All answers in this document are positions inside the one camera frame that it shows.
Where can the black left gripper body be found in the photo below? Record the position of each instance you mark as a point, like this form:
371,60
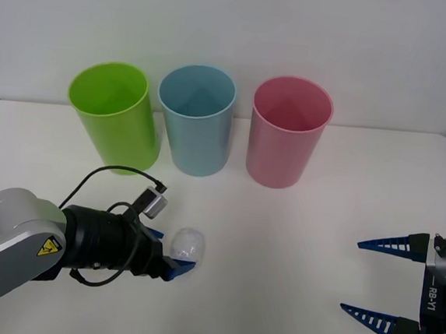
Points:
143,252

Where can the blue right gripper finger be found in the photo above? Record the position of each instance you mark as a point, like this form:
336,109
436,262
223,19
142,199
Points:
415,246
406,331

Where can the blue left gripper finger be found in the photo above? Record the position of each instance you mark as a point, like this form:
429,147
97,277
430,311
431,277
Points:
156,233
175,268

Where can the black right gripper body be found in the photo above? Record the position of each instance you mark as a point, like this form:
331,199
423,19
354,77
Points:
441,311

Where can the clear plastic bottle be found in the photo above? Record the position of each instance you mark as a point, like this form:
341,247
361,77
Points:
189,242

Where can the silver and black left arm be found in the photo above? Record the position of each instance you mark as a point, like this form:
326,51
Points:
18,235

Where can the pale blue plastic bin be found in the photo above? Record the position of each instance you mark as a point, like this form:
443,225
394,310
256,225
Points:
198,141

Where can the green plastic bin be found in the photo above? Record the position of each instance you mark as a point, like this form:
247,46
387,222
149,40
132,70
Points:
116,134

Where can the pink plastic bin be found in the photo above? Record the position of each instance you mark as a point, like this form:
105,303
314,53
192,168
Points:
278,156

